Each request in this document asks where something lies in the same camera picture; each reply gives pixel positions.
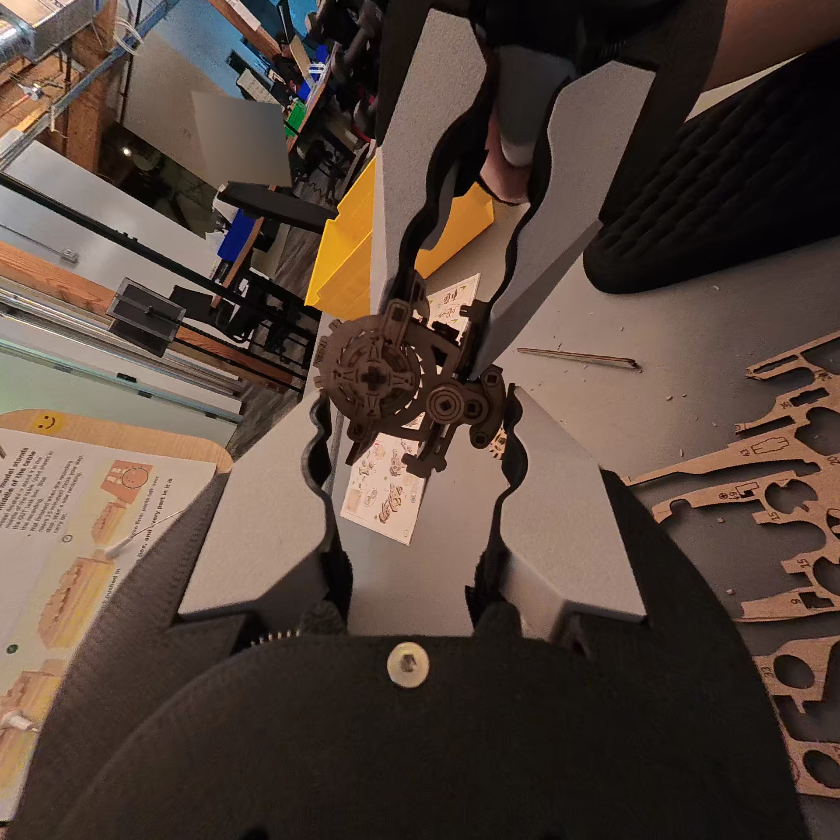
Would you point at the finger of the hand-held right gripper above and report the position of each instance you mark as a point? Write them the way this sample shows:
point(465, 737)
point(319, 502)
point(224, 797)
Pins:
point(420, 118)
point(584, 164)

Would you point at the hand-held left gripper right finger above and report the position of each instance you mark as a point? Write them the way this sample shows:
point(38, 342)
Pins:
point(571, 525)

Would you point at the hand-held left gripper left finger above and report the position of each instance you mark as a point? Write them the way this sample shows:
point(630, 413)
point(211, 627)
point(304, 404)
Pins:
point(262, 525)

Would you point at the partly built wooden model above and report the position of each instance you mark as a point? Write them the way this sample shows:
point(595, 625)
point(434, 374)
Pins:
point(374, 380)

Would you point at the person's right forearm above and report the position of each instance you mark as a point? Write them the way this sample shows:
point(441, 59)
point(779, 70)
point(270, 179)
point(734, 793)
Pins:
point(774, 33)

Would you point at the laser-cut plywood parts sheet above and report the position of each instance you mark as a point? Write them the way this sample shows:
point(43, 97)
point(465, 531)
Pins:
point(709, 500)

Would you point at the person's right hand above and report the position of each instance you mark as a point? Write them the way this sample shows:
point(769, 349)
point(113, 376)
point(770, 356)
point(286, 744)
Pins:
point(505, 184)

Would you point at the open instruction booklet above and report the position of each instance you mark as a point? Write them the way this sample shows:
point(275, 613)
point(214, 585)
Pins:
point(387, 505)

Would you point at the black quilted cushion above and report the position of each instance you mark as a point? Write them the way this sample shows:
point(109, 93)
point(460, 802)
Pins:
point(722, 197)

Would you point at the yellow plastic bin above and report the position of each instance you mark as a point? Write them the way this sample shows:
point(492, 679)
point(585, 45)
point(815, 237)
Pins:
point(348, 262)

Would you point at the thin wooden strip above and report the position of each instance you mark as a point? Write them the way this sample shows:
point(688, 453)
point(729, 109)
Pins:
point(577, 358)

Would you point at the printed task instruction sheet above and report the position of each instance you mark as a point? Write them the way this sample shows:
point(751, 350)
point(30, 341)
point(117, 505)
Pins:
point(65, 558)

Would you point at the blue plastic bin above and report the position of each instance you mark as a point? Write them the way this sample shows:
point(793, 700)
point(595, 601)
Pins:
point(237, 235)

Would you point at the yellow smiley sticker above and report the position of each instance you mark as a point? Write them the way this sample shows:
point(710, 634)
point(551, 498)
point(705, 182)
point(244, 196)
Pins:
point(46, 422)

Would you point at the grey wall-mounted box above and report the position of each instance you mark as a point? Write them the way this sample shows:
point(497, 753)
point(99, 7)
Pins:
point(144, 315)

